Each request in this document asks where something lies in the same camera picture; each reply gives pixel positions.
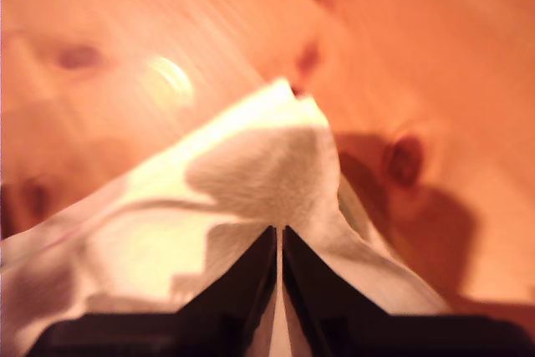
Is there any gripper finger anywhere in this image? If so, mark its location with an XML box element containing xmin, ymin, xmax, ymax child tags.
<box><xmin>177</xmin><ymin>226</ymin><xmax>279</xmax><ymax>357</ymax></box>
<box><xmin>282</xmin><ymin>225</ymin><xmax>393</xmax><ymax>357</ymax></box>

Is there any cream tea towel pink trim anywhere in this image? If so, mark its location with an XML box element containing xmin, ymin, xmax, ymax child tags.
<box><xmin>0</xmin><ymin>76</ymin><xmax>453</xmax><ymax>357</ymax></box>

